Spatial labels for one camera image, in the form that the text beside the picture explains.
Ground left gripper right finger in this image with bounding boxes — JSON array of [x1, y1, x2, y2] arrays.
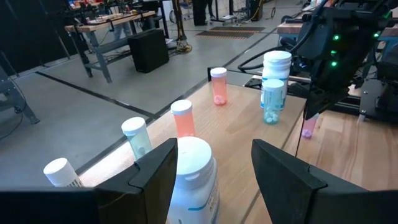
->
[[251, 139, 398, 224]]

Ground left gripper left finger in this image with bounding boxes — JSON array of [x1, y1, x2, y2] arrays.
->
[[93, 138, 178, 224]]

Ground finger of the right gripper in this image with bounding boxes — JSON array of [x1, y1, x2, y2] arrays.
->
[[303, 81, 351, 121]]

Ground pink pill bottle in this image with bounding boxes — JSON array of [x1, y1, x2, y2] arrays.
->
[[300, 112, 320, 140]]

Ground large white medicine bottle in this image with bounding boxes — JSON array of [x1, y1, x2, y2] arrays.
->
[[260, 50, 293, 111], [166, 136, 221, 224]]

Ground pale green pill bottle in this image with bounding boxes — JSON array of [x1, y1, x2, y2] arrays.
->
[[121, 116, 154, 161]]

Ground black striped floor mat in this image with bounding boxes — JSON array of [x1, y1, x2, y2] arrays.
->
[[195, 26, 267, 40]]

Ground black cabinet box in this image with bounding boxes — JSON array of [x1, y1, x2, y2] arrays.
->
[[127, 29, 170, 74]]

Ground grey metal table leg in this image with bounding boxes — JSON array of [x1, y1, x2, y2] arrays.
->
[[0, 51, 40, 125]]

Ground wooden workbench metal legs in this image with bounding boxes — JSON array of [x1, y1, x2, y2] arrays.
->
[[64, 11, 156, 83]]

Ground black looped camera cable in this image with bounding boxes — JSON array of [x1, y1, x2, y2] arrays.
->
[[238, 45, 301, 71]]

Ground wooden shelf black metal frame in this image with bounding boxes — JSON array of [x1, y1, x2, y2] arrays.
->
[[76, 67, 308, 224]]

